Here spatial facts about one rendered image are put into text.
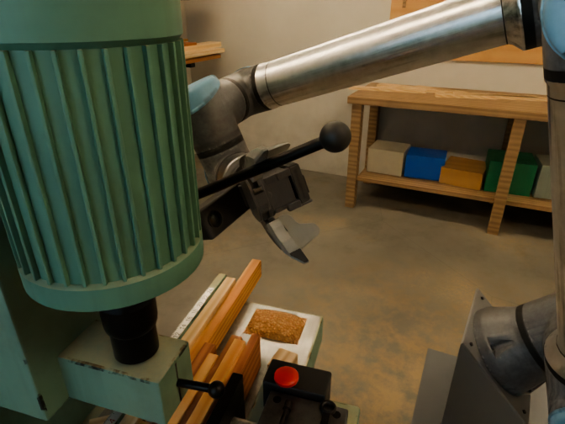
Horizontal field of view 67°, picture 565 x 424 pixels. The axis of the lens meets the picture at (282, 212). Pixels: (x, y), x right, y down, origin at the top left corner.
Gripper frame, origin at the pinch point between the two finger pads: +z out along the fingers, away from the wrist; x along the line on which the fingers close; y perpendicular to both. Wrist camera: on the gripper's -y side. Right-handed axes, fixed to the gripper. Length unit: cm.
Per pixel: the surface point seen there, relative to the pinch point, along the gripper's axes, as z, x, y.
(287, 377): 3.9, 17.9, -7.6
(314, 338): -15.4, 29.1, 1.5
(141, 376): 1.4, 9.8, -22.1
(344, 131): 5.6, -7.1, 7.9
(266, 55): -330, -23, 126
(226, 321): -21.7, 21.6, -10.7
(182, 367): -1.0, 12.7, -18.2
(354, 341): -112, 113, 41
